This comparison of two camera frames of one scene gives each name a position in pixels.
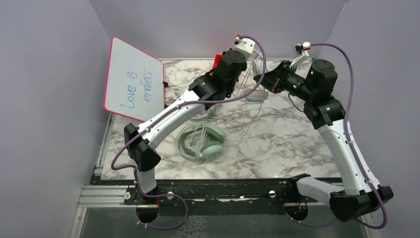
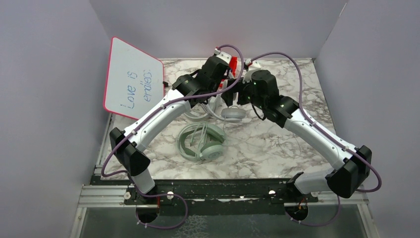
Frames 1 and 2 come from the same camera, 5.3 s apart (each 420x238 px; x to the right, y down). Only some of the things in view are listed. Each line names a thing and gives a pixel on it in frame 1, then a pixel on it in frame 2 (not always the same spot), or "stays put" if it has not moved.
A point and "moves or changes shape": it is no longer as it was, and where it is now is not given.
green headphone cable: x=204 y=126 stays put
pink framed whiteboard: x=135 y=86 stays put
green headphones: x=201 y=142 stays put
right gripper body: x=285 y=71 -> x=246 y=93
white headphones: x=257 y=95 moves or changes shape
